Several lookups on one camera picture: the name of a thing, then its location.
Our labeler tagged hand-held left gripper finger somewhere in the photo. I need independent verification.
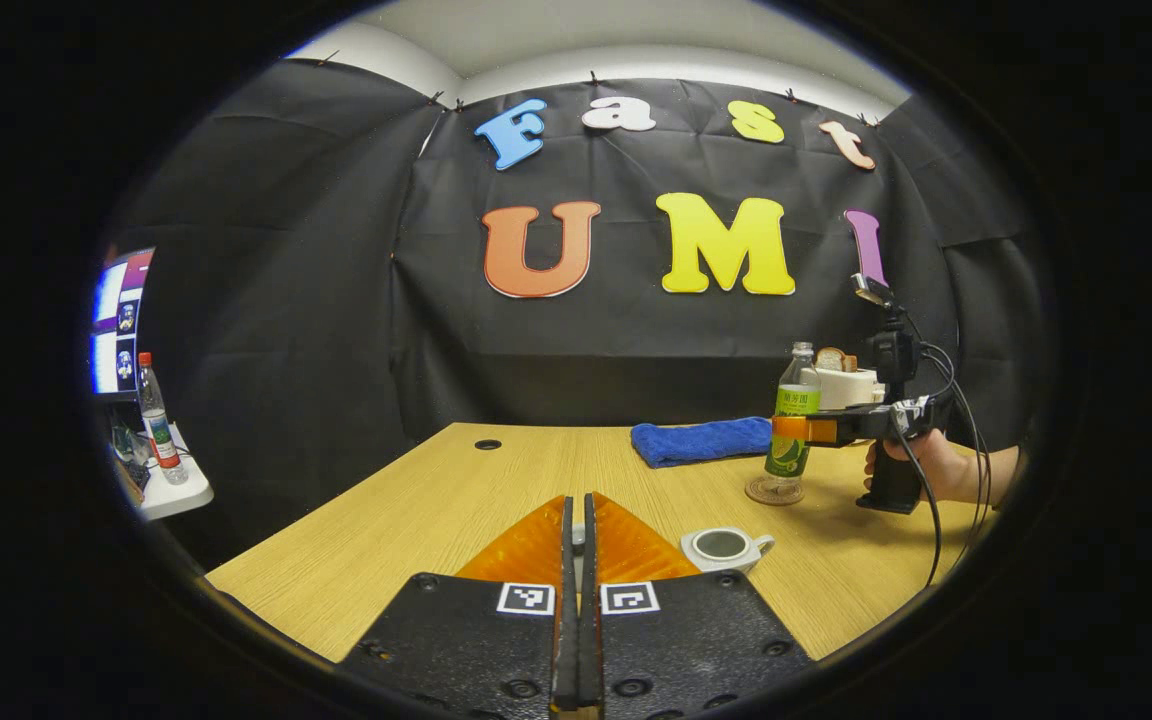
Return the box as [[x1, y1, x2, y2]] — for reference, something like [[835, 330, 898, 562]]
[[582, 491, 817, 720], [334, 493, 580, 720]]

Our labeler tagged green label water bottle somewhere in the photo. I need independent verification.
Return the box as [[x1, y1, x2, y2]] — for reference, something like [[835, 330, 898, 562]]
[[764, 342, 823, 491]]

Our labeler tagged round brown coaster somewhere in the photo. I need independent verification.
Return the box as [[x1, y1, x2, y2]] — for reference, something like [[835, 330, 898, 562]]
[[744, 475, 806, 506]]

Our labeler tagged white teacup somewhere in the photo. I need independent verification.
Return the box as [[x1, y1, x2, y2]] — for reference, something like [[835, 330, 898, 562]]
[[680, 526, 776, 575]]

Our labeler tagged red cap plastic bottle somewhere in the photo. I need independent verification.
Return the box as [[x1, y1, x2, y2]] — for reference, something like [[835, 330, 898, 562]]
[[137, 352, 189, 486]]

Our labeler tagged white toaster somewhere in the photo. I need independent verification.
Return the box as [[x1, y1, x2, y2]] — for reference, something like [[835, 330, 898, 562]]
[[814, 366, 885, 411]]

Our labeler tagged blue towel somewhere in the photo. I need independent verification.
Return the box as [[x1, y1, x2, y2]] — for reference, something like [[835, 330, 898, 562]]
[[631, 417, 775, 469]]

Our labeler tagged black backdrop cloth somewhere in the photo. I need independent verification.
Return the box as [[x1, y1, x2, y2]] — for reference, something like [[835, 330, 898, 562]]
[[101, 60, 1052, 561]]

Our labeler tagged computer monitor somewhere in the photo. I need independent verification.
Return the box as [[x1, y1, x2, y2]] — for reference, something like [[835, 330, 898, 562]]
[[91, 248, 155, 399]]

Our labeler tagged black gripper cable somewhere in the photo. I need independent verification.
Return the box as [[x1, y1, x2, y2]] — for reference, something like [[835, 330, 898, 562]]
[[896, 310, 992, 591]]

